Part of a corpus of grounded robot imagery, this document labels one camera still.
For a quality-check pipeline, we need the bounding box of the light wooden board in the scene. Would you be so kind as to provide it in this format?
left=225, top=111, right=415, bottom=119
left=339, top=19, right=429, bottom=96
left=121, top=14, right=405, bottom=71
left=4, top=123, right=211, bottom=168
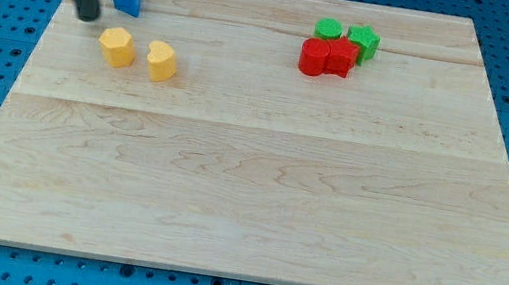
left=0, top=0, right=509, bottom=285

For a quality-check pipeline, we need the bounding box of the red cylinder block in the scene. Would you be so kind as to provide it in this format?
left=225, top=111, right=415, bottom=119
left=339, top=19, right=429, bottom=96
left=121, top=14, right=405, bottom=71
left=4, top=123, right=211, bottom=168
left=297, top=37, right=330, bottom=77

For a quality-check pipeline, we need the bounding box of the yellow heart block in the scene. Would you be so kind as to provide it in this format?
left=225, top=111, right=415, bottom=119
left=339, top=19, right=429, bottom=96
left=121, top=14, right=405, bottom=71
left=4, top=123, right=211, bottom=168
left=147, top=40, right=177, bottom=82

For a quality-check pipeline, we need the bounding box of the red star block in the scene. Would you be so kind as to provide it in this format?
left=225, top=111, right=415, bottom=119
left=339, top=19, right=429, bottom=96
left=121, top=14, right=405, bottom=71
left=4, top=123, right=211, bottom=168
left=323, top=36, right=360, bottom=78

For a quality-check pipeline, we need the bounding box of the green cylinder block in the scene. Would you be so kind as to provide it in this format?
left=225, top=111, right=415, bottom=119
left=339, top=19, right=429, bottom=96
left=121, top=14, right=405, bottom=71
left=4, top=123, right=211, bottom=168
left=313, top=18, right=343, bottom=40

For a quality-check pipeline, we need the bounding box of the green star block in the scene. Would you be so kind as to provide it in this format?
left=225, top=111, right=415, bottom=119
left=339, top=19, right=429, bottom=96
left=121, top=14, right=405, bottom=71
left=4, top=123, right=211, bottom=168
left=346, top=25, right=380, bottom=65

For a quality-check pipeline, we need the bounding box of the yellow hexagon block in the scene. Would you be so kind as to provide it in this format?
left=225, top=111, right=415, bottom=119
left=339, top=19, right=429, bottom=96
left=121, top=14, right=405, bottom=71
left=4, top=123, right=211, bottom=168
left=98, top=27, right=136, bottom=68

